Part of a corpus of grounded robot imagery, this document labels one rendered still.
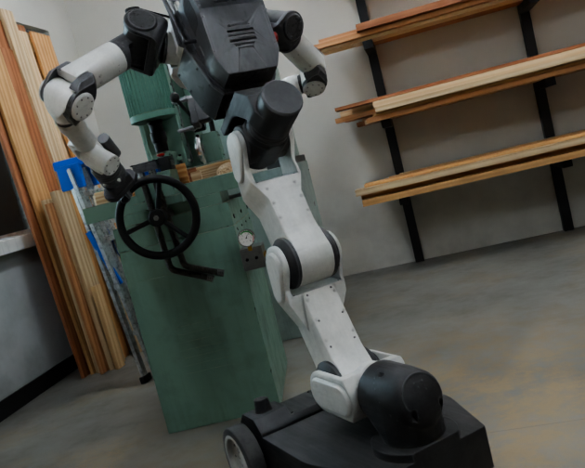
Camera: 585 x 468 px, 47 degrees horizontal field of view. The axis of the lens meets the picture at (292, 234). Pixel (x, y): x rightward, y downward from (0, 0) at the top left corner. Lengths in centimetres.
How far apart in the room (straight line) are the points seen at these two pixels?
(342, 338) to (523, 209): 318
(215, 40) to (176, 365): 126
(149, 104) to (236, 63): 80
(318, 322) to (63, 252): 231
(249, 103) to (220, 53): 17
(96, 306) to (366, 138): 214
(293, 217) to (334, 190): 300
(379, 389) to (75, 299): 260
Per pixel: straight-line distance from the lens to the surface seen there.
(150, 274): 256
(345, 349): 183
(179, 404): 267
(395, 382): 160
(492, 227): 486
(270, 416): 198
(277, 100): 176
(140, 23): 198
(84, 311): 394
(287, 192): 188
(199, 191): 249
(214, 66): 189
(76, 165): 346
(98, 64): 191
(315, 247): 181
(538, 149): 436
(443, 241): 485
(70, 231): 395
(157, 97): 263
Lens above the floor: 88
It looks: 6 degrees down
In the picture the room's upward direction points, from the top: 14 degrees counter-clockwise
